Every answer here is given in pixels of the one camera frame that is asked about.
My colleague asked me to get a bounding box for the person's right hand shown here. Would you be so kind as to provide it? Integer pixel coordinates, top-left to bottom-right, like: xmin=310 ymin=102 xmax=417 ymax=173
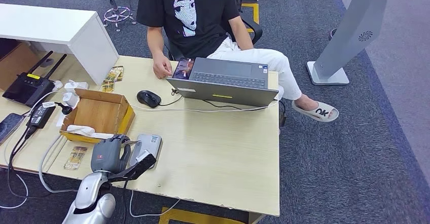
xmin=153 ymin=53 xmax=174 ymax=80

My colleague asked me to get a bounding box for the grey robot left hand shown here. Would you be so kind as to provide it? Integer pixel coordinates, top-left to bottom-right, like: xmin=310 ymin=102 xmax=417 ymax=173
xmin=90 ymin=134 xmax=132 ymax=175

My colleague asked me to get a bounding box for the golden room key card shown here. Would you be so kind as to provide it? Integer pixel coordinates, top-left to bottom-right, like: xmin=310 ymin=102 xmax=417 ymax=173
xmin=109 ymin=65 xmax=125 ymax=82
xmin=101 ymin=79 xmax=117 ymax=93
xmin=63 ymin=146 xmax=89 ymax=171

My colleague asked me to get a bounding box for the black computer mouse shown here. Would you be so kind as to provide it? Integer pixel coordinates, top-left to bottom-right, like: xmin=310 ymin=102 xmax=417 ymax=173
xmin=136 ymin=90 xmax=162 ymax=108

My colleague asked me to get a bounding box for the grey card reader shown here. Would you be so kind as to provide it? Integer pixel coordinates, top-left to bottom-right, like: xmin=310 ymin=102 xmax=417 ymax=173
xmin=129 ymin=134 xmax=163 ymax=169

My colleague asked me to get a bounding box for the person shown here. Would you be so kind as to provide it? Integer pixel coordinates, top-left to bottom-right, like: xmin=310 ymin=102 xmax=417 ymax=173
xmin=136 ymin=0 xmax=340 ymax=123

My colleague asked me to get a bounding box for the phone with colourful screen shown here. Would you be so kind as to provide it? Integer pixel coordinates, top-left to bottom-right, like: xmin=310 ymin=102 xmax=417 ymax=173
xmin=172 ymin=58 xmax=196 ymax=80

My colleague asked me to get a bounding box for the white tissue paper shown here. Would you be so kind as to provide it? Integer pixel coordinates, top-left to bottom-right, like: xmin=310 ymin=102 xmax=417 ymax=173
xmin=66 ymin=124 xmax=115 ymax=140

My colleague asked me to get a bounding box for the open cardboard box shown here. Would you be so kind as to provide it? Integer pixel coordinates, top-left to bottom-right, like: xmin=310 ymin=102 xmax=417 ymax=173
xmin=59 ymin=88 xmax=136 ymax=145

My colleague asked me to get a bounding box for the black plug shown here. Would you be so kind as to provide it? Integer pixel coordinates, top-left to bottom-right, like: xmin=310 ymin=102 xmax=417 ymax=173
xmin=54 ymin=102 xmax=74 ymax=116

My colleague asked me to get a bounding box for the white charger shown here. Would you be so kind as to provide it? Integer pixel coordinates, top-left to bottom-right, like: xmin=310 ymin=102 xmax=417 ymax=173
xmin=64 ymin=80 xmax=90 ymax=94
xmin=62 ymin=92 xmax=81 ymax=108

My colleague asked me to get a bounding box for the grey laptop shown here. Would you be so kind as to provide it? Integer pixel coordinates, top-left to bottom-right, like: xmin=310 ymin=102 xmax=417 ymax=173
xmin=166 ymin=57 xmax=279 ymax=108

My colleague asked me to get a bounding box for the black power adapter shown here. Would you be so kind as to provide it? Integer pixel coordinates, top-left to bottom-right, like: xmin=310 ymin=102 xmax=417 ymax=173
xmin=26 ymin=103 xmax=57 ymax=129

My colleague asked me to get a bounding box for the dark smartphone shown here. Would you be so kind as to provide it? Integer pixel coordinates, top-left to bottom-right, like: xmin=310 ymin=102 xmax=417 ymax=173
xmin=0 ymin=113 xmax=26 ymax=146

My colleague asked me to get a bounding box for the black router with antennas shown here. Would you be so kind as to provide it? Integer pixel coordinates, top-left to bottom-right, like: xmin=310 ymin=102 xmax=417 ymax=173
xmin=2 ymin=50 xmax=67 ymax=108

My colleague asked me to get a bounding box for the white cabinet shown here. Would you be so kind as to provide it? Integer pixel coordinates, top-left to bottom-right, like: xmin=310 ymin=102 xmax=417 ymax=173
xmin=0 ymin=3 xmax=120 ymax=86

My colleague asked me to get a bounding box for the beige slipper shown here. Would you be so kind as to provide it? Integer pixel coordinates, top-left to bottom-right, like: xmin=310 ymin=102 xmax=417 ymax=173
xmin=291 ymin=100 xmax=340 ymax=123

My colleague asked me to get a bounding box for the grey kiosk stand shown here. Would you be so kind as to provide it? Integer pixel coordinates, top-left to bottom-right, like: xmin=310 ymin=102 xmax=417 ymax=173
xmin=306 ymin=0 xmax=422 ymax=86

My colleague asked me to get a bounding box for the black mouse cable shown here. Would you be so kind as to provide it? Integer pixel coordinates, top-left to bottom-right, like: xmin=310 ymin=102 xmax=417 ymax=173
xmin=158 ymin=88 xmax=184 ymax=107

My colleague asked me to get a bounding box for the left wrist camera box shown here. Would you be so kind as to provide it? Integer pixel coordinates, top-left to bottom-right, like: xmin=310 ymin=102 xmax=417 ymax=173
xmin=108 ymin=150 xmax=158 ymax=183

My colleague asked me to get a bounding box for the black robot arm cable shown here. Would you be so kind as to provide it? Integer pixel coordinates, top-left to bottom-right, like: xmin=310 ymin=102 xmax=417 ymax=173
xmin=121 ymin=178 xmax=132 ymax=224

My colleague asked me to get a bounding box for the thick grey cable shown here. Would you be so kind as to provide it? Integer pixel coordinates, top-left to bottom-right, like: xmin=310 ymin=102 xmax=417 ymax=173
xmin=39 ymin=134 xmax=80 ymax=194

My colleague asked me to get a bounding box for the black laptop cable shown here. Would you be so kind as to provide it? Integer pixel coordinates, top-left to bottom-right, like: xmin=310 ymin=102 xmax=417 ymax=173
xmin=202 ymin=99 xmax=271 ymax=110

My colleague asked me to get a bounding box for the thin white cable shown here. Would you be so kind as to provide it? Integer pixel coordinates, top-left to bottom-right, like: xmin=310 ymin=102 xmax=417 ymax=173
xmin=0 ymin=173 xmax=29 ymax=210

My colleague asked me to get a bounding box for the black power cable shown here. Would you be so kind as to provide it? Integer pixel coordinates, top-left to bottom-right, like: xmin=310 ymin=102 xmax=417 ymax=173
xmin=7 ymin=125 xmax=38 ymax=198

